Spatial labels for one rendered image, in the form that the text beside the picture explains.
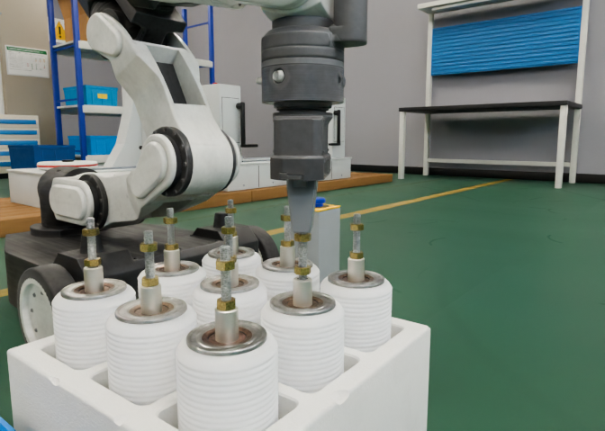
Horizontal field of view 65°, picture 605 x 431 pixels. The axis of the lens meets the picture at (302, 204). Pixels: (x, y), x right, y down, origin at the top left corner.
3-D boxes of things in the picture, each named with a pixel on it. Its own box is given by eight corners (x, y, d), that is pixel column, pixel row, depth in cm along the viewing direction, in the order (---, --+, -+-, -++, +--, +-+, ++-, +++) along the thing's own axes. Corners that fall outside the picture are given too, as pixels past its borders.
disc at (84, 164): (27, 168, 261) (26, 159, 260) (82, 166, 284) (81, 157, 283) (51, 170, 241) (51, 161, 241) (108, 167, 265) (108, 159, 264)
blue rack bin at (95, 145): (68, 154, 544) (67, 135, 541) (100, 153, 574) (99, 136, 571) (91, 155, 514) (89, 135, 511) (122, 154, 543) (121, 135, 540)
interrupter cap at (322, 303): (349, 307, 54) (349, 301, 54) (298, 324, 49) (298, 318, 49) (305, 291, 60) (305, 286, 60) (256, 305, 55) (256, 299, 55)
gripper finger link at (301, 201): (287, 230, 53) (287, 175, 52) (316, 231, 53) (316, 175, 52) (284, 234, 51) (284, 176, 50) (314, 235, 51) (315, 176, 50)
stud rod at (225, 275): (221, 322, 45) (220, 245, 44) (232, 321, 45) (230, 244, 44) (221, 326, 44) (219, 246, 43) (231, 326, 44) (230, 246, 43)
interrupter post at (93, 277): (92, 297, 58) (90, 270, 57) (79, 293, 59) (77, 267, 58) (109, 291, 60) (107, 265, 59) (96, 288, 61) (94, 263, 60)
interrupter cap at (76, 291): (86, 307, 54) (85, 300, 54) (47, 296, 58) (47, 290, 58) (139, 289, 61) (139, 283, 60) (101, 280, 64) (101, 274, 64)
